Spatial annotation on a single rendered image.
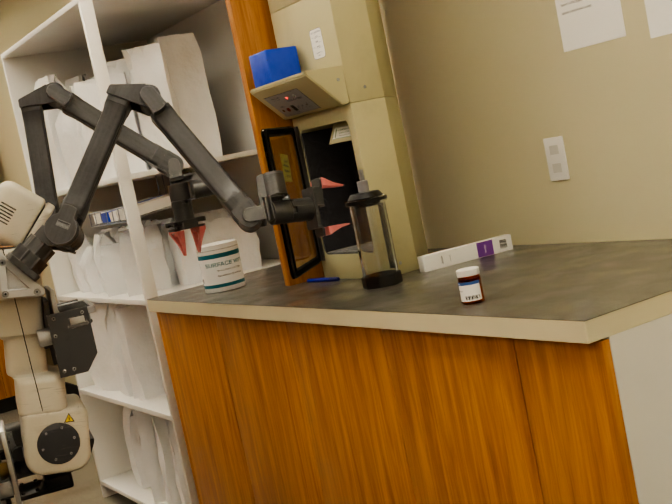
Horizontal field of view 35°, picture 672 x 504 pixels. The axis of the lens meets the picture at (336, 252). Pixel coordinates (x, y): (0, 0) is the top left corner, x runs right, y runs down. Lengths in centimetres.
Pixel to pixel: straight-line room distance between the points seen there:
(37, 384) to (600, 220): 147
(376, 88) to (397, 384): 85
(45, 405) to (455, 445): 105
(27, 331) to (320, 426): 77
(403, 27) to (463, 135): 40
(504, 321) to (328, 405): 83
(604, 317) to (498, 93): 125
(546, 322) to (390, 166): 106
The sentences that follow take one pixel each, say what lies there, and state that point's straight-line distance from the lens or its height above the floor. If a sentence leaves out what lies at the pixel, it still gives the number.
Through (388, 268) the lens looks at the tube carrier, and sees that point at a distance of 265.
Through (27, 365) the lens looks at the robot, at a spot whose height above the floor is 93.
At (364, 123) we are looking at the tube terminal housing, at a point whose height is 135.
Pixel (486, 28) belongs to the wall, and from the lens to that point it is 299.
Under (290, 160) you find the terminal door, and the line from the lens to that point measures 295.
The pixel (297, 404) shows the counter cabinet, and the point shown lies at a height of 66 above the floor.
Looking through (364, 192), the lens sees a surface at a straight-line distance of 266.
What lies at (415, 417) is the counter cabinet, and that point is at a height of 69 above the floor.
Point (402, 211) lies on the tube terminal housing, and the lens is 284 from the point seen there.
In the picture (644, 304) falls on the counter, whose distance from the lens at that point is 191.
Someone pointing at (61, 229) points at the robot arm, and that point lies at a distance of 256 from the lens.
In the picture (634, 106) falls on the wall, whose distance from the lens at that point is 264.
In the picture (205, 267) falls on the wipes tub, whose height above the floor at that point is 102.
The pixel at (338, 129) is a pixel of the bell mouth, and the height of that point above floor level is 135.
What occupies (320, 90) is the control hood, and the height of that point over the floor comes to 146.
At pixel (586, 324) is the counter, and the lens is 182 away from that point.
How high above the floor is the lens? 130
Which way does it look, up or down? 5 degrees down
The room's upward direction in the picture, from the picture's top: 12 degrees counter-clockwise
